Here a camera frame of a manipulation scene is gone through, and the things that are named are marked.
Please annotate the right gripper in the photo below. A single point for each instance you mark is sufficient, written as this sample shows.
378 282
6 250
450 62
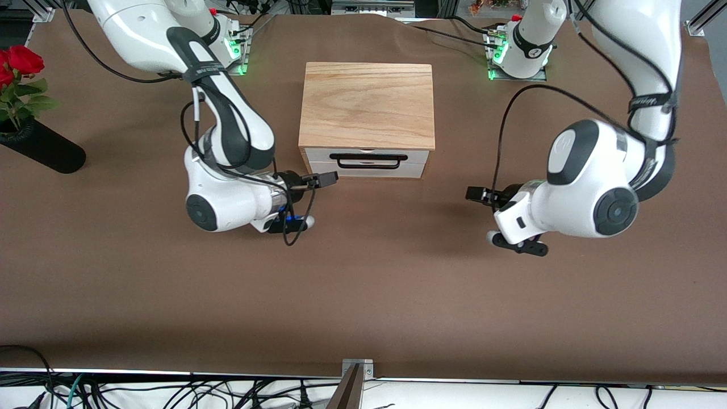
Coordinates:
293 182

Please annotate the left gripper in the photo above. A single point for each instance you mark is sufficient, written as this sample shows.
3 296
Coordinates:
503 196

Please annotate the wooden drawer with white front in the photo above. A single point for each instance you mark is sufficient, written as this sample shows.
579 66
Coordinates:
318 157

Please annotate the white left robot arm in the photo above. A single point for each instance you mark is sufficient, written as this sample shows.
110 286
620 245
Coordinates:
573 199

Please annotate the wooden drawer cabinet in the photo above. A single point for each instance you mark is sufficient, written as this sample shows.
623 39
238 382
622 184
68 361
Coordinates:
366 105

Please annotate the grey background equipment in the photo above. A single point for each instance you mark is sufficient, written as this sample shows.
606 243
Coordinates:
372 8

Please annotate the orange background flowers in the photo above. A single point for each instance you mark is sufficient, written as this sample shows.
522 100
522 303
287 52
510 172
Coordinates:
483 7

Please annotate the black cylindrical vase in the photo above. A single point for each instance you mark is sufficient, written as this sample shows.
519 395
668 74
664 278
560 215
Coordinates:
51 153

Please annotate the green rose stems with leaves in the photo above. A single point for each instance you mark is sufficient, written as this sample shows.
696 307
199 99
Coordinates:
44 104

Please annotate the large red rose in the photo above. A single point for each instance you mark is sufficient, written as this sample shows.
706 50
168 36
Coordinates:
25 58

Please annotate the small red rose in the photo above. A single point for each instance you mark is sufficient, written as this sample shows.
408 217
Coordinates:
5 74

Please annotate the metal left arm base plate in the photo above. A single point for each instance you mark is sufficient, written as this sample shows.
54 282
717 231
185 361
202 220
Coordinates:
539 75

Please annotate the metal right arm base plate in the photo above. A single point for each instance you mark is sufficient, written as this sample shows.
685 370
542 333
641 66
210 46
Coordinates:
243 67

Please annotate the grey metal bracket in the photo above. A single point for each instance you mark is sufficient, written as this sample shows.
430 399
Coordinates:
366 369

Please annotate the dark camera mount bar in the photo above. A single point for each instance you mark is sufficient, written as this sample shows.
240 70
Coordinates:
346 395

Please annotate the aluminium frame profile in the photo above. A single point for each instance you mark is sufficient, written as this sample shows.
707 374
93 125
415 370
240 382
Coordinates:
44 14
701 23

